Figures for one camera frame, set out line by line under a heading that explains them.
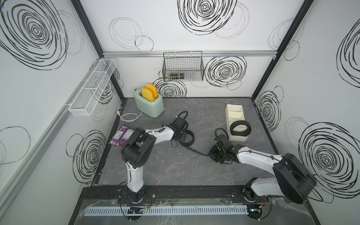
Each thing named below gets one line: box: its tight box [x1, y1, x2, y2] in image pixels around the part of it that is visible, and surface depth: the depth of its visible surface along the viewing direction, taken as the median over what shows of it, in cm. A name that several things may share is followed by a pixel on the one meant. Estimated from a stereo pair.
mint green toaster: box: [133, 87, 165, 118], surface depth 103 cm
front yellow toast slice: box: [141, 87, 155, 102], surface depth 98 cm
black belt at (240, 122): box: [229, 120, 252, 137], surface depth 90 cm
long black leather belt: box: [179, 129, 210, 157], surface depth 93 cm
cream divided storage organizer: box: [225, 104, 249, 143], surface depth 101 cm
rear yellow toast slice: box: [145, 82, 158, 99], surface depth 98 cm
